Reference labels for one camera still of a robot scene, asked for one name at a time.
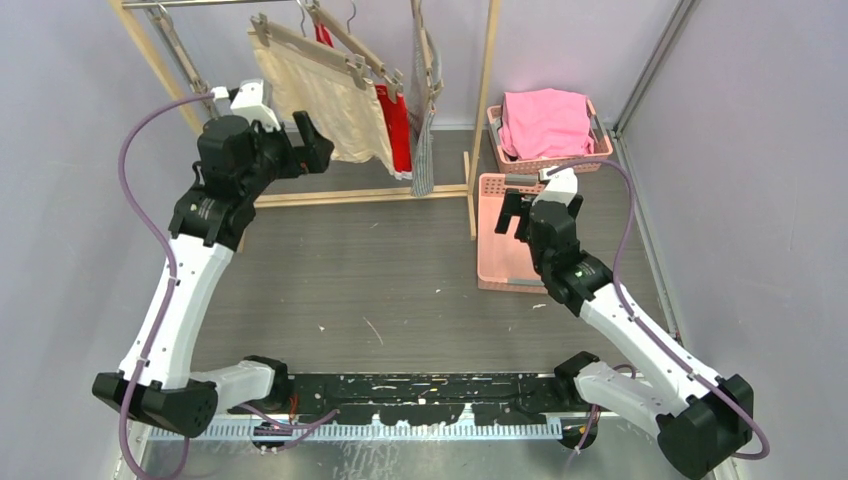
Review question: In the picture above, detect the pink cloth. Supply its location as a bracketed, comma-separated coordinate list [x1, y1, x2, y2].
[499, 88, 595, 160]

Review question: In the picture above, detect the far pink basket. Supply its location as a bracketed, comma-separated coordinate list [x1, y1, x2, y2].
[486, 99, 614, 175]

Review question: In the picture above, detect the wooden clothes rack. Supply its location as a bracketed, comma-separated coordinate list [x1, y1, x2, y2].
[109, 1, 501, 240]

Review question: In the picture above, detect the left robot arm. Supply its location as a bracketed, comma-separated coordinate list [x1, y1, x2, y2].
[92, 111, 334, 438]

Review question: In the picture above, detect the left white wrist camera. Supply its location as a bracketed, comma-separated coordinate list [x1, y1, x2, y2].
[211, 79, 282, 132]

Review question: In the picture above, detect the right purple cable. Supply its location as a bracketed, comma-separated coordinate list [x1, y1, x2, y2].
[547, 158, 772, 462]

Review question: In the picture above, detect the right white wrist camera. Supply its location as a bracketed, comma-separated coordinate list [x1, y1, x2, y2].
[534, 166, 578, 206]

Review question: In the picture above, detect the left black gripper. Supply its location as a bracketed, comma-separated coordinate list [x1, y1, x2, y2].
[240, 112, 333, 200]

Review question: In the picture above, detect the white slotted cable duct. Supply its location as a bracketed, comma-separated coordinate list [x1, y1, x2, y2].
[198, 417, 563, 441]

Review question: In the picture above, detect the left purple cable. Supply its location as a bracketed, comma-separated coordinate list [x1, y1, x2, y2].
[116, 92, 217, 480]

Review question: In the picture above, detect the cream underwear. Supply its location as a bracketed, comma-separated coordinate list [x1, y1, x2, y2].
[248, 32, 396, 175]

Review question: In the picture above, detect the red underwear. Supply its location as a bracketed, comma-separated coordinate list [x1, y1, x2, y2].
[312, 23, 415, 181]

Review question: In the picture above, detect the grey striped underwear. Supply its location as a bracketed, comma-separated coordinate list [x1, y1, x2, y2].
[405, 19, 444, 199]

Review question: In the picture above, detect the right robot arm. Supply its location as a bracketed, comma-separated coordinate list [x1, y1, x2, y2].
[495, 189, 770, 479]

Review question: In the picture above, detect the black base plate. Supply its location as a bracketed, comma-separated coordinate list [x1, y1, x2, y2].
[253, 373, 591, 426]

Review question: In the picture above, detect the beige clip hanger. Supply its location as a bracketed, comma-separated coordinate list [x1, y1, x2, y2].
[250, 13, 370, 90]
[409, 0, 443, 110]
[304, 1, 403, 104]

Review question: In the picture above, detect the purple cable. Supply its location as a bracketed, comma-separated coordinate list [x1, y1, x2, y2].
[547, 158, 772, 462]
[116, 92, 217, 480]

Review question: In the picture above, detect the near pink basket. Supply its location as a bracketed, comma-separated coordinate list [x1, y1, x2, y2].
[477, 173, 546, 294]

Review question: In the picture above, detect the pink basket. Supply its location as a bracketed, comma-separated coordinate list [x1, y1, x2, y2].
[477, 173, 546, 294]
[486, 99, 614, 175]

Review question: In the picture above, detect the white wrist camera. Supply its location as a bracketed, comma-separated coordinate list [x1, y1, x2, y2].
[534, 166, 578, 206]
[211, 79, 282, 132]

